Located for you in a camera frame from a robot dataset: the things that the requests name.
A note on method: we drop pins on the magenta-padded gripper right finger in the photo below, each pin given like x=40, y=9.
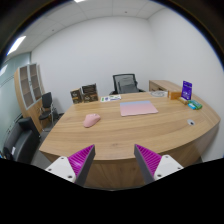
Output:
x=166, y=164

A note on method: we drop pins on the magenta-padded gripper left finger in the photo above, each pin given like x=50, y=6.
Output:
x=61, y=166

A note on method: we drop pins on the pink computer mouse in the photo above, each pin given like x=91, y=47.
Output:
x=91, y=120

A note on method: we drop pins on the pink and blue mouse pad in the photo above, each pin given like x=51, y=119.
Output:
x=138, y=108

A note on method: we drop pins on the black leather armchair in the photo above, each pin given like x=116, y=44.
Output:
x=21, y=140

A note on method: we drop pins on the small white round tag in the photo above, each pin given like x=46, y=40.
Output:
x=191, y=122

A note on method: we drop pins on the green and blue flat box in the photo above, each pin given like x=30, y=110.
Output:
x=195, y=105

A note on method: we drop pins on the yellow flat box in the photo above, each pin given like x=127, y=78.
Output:
x=183, y=100

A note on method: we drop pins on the small black visitor chair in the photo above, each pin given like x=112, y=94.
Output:
x=46, y=100

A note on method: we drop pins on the small brown carton box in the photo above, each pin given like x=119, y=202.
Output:
x=76, y=96

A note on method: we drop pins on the wooden shelf cabinet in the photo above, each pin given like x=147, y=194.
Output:
x=30, y=100

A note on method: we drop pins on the purple standing sign card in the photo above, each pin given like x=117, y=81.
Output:
x=187, y=90

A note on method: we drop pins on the wooden side desk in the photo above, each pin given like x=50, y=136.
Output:
x=163, y=85

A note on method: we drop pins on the black carton box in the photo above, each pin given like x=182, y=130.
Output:
x=89, y=88

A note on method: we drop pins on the white sticker sheet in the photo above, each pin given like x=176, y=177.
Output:
x=110, y=98

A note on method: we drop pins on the grey backpack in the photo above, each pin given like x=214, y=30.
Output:
x=127, y=85

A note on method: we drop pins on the black mesh office chair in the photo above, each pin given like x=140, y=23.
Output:
x=115, y=83

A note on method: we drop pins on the ceiling light panel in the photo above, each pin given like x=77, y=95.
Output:
x=16, y=45

